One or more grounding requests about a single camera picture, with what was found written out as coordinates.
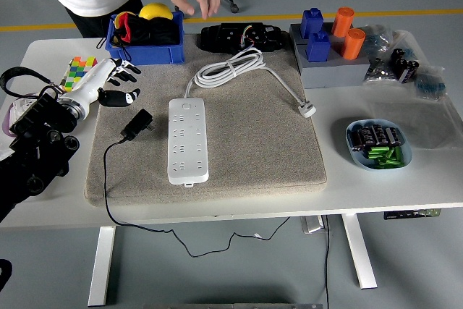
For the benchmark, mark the clear bag of dark parts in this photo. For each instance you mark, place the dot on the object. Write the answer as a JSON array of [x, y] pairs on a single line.
[[380, 72]]

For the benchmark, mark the grey-brown fabric mat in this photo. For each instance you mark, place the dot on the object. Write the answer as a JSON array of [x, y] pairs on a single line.
[[253, 142]]

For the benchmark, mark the black table control box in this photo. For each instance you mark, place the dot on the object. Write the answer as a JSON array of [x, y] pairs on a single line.
[[412, 214]]

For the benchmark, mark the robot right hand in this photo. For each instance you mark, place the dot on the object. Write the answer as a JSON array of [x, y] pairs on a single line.
[[5, 276]]

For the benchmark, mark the clear bag of small resistors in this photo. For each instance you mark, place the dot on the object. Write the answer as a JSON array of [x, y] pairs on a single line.
[[380, 37]]

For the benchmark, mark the grey peg block base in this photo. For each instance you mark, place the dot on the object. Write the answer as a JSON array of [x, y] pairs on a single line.
[[332, 74]]

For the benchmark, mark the clear bag of blue parts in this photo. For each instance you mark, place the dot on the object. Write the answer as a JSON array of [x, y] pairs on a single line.
[[430, 86]]

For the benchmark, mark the clear bag of black capacitors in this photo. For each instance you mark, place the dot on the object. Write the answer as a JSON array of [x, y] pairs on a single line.
[[405, 64]]

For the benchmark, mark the pile of black capacitors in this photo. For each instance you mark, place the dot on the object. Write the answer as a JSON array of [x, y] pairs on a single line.
[[372, 135]]

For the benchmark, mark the white power strip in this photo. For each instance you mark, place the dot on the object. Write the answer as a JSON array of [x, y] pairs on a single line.
[[188, 150]]

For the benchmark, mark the blue plastic bin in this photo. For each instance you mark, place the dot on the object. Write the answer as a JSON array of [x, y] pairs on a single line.
[[144, 55]]

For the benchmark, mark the black electronic socket module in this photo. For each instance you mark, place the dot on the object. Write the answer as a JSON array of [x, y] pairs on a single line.
[[224, 35]]

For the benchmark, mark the white device with purple base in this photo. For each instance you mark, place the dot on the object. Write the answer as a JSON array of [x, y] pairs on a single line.
[[21, 108]]

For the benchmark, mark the yellow ball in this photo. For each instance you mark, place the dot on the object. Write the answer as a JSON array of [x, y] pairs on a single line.
[[155, 10]]

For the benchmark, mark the white table leg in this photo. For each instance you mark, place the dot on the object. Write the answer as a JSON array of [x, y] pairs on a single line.
[[101, 265], [360, 251]]

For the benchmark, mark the large empty clear bag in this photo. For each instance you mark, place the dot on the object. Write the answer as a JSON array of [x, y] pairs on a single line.
[[427, 124]]

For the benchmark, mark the pile of green cylinders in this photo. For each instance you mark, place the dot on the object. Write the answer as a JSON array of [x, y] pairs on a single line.
[[385, 158]]

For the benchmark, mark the orange cylinder peg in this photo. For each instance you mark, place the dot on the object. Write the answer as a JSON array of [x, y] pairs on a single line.
[[341, 21], [352, 44]]

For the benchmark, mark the silver metal bracket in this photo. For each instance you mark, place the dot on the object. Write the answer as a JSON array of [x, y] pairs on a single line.
[[313, 224]]

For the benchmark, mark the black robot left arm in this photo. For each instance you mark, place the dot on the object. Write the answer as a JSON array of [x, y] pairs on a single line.
[[36, 135]]

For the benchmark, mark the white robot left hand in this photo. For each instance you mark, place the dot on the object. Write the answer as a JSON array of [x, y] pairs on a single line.
[[90, 86]]

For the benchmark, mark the black power adapter plug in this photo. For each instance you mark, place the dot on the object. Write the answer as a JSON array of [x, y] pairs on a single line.
[[135, 126]]

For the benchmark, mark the colourful puzzle cube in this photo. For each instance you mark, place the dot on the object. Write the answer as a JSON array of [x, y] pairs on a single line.
[[77, 70]]

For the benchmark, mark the light blue dish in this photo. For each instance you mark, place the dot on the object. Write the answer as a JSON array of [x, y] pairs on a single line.
[[361, 164]]

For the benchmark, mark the blue square peg block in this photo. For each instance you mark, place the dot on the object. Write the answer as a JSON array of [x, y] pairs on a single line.
[[311, 23], [318, 48]]

